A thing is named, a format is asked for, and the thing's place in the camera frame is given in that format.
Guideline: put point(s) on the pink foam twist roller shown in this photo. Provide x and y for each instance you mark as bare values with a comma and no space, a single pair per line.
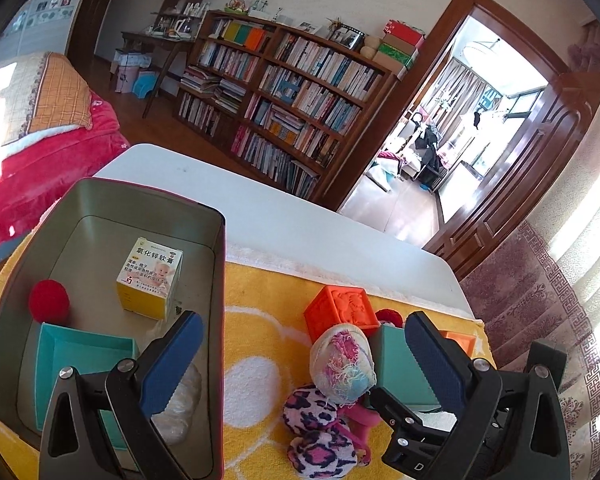
361,417

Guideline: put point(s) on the white wardrobe with stickers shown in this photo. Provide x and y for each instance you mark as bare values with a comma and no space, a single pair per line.
39,25

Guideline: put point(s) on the purple patterned curtain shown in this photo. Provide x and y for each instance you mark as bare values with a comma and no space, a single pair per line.
521,295

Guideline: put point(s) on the clear plastic bag wad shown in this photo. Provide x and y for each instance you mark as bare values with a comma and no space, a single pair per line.
174,421

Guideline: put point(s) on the yellow white towel mat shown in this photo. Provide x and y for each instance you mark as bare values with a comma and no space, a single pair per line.
266,356

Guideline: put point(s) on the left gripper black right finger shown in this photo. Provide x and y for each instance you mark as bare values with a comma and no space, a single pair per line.
509,424

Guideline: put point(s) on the orange rubber cube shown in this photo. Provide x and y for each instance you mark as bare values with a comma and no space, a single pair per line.
335,305
460,342

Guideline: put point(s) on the yellow green medicine box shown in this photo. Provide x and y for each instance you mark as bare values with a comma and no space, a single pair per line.
147,279

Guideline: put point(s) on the dark wooden door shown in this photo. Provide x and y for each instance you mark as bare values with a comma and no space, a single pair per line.
530,164

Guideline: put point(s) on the dark wooden desk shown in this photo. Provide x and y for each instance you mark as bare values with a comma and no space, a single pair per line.
164,52

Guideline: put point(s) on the orange checked pillow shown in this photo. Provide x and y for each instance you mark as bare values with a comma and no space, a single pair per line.
45,95

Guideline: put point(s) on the red metal tin box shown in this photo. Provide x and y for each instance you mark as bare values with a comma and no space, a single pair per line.
83,244

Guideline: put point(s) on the stacked gift boxes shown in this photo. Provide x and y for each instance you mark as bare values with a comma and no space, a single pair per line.
397,50

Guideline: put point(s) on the pastel knitted sock ball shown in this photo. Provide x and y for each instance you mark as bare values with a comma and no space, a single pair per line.
341,364

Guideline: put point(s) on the teal cardboard box lid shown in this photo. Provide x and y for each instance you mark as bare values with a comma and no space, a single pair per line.
398,372

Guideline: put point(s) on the bed with red blanket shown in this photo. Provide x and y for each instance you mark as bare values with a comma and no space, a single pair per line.
33,177

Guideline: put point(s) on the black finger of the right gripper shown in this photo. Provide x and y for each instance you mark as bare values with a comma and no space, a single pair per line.
395,413

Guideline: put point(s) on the wooden bookshelf with books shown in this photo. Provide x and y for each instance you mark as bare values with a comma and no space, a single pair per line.
287,105

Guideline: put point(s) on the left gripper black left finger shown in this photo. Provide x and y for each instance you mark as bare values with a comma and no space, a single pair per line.
75,443

